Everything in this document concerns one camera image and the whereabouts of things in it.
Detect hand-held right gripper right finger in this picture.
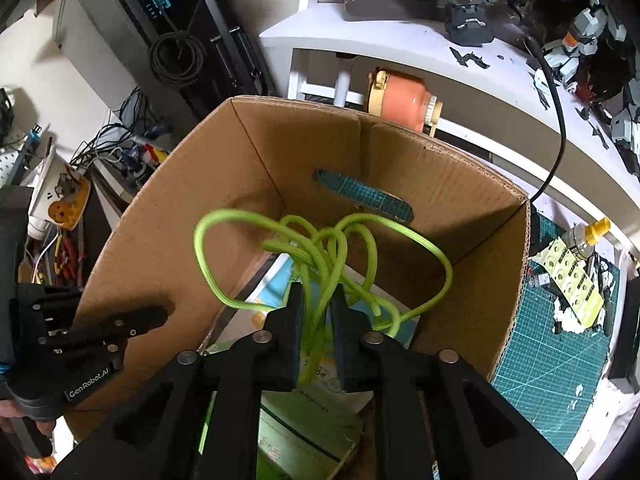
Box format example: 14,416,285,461
330,287,578,480

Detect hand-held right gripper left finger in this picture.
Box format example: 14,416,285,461
50,282,306,480

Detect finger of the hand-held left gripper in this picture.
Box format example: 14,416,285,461
14,285,84,332
40,305,169,359

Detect neon green cord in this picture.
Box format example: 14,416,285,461
192,209,454,386

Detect brown cardboard box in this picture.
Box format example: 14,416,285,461
65,95,532,443

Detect person's left hand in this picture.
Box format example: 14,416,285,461
0,397,57,441

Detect pale teal booklet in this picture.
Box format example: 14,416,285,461
240,252,421,411

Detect orange white power strip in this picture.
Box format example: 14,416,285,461
29,160,92,239

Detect green cutting mat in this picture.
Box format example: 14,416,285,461
312,167,624,455

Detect orange jar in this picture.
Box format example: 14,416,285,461
366,70,445,137

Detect yellow green parts sprue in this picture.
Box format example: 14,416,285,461
532,237,609,332

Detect clear bottle yellow cap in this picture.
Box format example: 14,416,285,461
562,217,612,261

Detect grey computer case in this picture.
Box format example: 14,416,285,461
52,0,152,107

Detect white desk riser shelf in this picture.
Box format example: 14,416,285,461
259,0,640,261

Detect black ribbed case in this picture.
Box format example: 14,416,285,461
95,0,277,117

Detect grey model robot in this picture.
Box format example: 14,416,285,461
415,0,566,47

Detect white orange model robot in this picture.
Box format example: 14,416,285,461
542,0,629,92

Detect red handled pliers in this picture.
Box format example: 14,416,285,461
50,232,87,282

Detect tangle of thin cables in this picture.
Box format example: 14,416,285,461
70,85,167,186

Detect black coiled cable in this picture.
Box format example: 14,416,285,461
149,31,207,90

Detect black gooseneck cable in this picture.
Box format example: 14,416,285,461
522,35,569,204

